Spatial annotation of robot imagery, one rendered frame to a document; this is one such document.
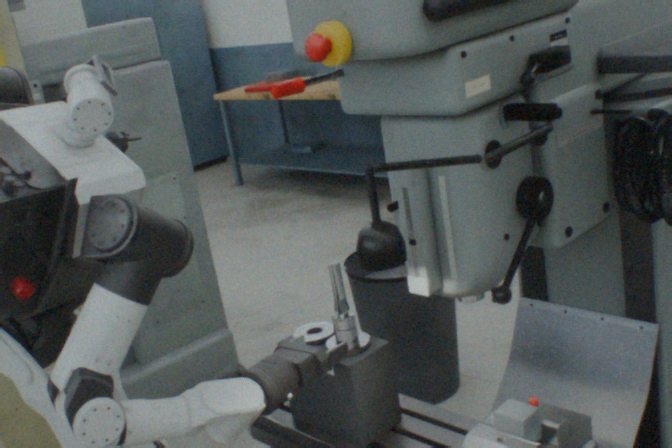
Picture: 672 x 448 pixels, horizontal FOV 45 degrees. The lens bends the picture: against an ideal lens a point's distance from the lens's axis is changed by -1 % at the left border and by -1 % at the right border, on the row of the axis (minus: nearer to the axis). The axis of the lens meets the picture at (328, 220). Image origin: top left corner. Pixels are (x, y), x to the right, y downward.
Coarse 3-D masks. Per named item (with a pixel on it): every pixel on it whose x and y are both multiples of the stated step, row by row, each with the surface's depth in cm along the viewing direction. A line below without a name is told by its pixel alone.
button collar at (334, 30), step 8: (320, 24) 112; (328, 24) 111; (336, 24) 111; (320, 32) 112; (328, 32) 111; (336, 32) 110; (344, 32) 110; (336, 40) 110; (344, 40) 110; (336, 48) 111; (344, 48) 110; (328, 56) 113; (336, 56) 111; (344, 56) 111; (328, 64) 113; (336, 64) 112
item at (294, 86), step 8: (328, 72) 126; (336, 72) 127; (296, 80) 121; (304, 80) 123; (312, 80) 124; (320, 80) 125; (328, 80) 126; (272, 88) 120; (280, 88) 119; (288, 88) 120; (296, 88) 121; (304, 88) 122; (280, 96) 119
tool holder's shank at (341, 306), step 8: (328, 264) 160; (336, 264) 160; (336, 272) 160; (336, 280) 161; (336, 288) 161; (344, 288) 162; (336, 296) 162; (344, 296) 162; (336, 304) 162; (344, 304) 162; (336, 312) 164; (344, 312) 163
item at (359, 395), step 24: (288, 336) 176; (312, 336) 171; (360, 336) 167; (360, 360) 160; (384, 360) 165; (312, 384) 169; (336, 384) 163; (360, 384) 161; (384, 384) 166; (312, 408) 172; (336, 408) 166; (360, 408) 162; (384, 408) 167; (336, 432) 169; (360, 432) 163; (384, 432) 168
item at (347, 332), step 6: (336, 324) 163; (342, 324) 162; (348, 324) 162; (354, 324) 163; (336, 330) 164; (342, 330) 163; (348, 330) 163; (354, 330) 164; (336, 336) 164; (342, 336) 163; (348, 336) 163; (354, 336) 164; (336, 342) 165; (342, 342) 164; (348, 342) 164; (354, 342) 164
